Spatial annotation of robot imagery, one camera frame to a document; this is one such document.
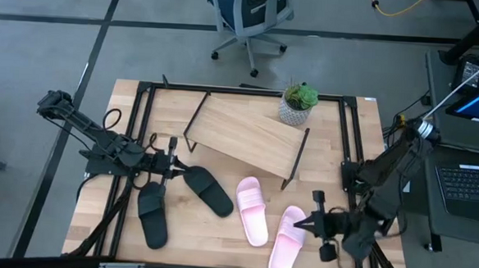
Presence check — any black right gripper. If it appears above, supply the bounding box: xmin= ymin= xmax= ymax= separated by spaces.
xmin=291 ymin=189 xmax=349 ymax=264

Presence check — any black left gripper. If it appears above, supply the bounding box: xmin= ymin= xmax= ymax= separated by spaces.
xmin=149 ymin=135 xmax=192 ymax=189

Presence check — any pink slide sandal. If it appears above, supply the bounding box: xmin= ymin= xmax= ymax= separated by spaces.
xmin=267 ymin=204 xmax=308 ymax=268
xmin=233 ymin=175 xmax=272 ymax=249

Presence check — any black slide sandal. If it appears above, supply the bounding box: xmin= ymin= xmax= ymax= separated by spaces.
xmin=135 ymin=180 xmax=172 ymax=251
xmin=180 ymin=165 xmax=237 ymax=219

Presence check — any wooden shelf with black legs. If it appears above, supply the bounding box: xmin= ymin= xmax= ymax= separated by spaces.
xmin=180 ymin=89 xmax=312 ymax=193

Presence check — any succulent in patterned white pot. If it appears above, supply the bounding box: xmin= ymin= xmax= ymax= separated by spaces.
xmin=277 ymin=79 xmax=321 ymax=128

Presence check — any black laptop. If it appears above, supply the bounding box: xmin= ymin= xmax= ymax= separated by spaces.
xmin=431 ymin=160 xmax=479 ymax=224

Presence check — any grey mesh office chair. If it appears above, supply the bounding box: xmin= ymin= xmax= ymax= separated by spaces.
xmin=203 ymin=0 xmax=296 ymax=81

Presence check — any laptop computer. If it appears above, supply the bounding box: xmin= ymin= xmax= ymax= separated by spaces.
xmin=416 ymin=48 xmax=479 ymax=255

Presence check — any black power adapter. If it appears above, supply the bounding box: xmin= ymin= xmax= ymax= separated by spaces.
xmin=450 ymin=54 xmax=479 ymax=93

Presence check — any black desk leg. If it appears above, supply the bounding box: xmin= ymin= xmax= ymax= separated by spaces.
xmin=438 ymin=0 xmax=479 ymax=68

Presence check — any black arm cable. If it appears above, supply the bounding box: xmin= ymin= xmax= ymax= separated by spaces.
xmin=101 ymin=107 xmax=123 ymax=134
xmin=145 ymin=132 xmax=161 ymax=153

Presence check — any black metal table frame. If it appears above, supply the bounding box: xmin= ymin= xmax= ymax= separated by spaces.
xmin=67 ymin=70 xmax=417 ymax=268

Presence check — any white cable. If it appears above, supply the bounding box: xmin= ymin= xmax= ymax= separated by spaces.
xmin=422 ymin=45 xmax=479 ymax=124

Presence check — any yellow cable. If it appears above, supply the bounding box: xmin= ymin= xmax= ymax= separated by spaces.
xmin=367 ymin=0 xmax=429 ymax=20

